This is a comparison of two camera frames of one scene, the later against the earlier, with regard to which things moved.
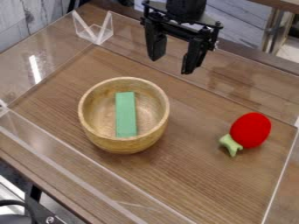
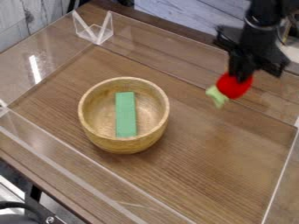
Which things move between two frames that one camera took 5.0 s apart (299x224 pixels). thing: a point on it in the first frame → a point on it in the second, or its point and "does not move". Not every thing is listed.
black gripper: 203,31 → 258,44
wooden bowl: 124,113 does not move
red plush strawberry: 248,131 → 228,88
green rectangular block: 126,110 does not move
